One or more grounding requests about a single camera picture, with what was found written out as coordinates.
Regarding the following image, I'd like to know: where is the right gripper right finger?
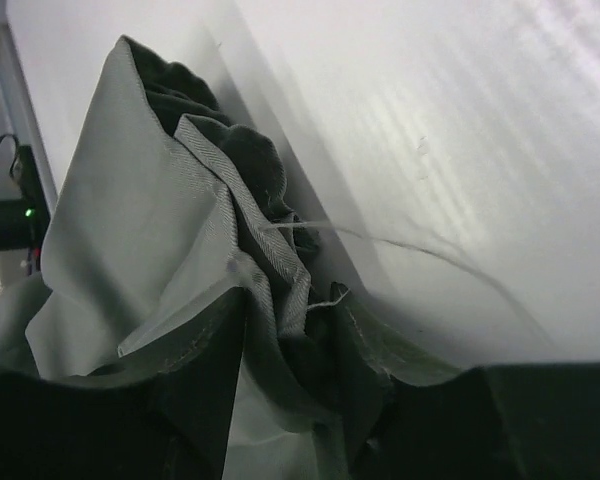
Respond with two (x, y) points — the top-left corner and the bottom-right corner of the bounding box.
(331, 283), (600, 479)

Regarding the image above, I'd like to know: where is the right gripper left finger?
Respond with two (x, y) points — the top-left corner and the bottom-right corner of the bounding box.
(0, 288), (245, 479)

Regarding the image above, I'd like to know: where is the grey skirt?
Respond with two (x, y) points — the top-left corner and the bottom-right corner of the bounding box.
(0, 36), (462, 479)

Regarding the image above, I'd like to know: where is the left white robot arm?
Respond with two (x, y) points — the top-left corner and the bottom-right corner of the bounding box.
(0, 133), (51, 252)

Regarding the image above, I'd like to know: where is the aluminium frame rail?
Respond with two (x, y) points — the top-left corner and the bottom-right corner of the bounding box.
(0, 23), (58, 214)

